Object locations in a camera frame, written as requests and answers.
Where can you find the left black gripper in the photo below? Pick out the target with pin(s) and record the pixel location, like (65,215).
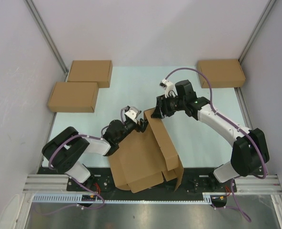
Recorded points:
(142,126)

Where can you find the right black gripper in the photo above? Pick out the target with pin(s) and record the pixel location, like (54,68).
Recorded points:
(160,110)

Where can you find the cardboard box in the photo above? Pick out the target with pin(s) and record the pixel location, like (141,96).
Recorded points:
(73,97)
(222,73)
(146,159)
(91,71)

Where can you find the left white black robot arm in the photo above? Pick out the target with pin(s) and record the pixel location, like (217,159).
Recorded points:
(64,150)

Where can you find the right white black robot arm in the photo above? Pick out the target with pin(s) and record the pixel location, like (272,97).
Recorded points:
(249,147)

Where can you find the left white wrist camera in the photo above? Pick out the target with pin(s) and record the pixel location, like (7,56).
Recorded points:
(132,113)

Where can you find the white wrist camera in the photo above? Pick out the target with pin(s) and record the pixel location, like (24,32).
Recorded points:
(132,113)
(169,88)

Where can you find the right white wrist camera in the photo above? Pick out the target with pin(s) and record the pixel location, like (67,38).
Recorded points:
(169,88)

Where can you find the right aluminium corner post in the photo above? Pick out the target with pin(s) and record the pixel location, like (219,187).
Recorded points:
(255,32)

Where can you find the aluminium corner post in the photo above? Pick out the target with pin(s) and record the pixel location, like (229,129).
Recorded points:
(46,34)
(255,32)

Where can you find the white slotted cable duct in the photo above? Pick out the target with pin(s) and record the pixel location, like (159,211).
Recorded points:
(90,199)

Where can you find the left aluminium corner post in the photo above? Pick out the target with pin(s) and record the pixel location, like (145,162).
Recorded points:
(46,34)

